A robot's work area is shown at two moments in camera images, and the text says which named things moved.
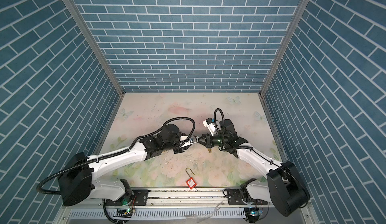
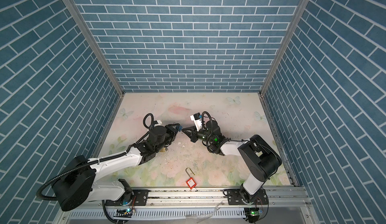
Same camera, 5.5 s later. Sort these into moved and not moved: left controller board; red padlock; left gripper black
Moved: left gripper black
Not moved: red padlock; left controller board
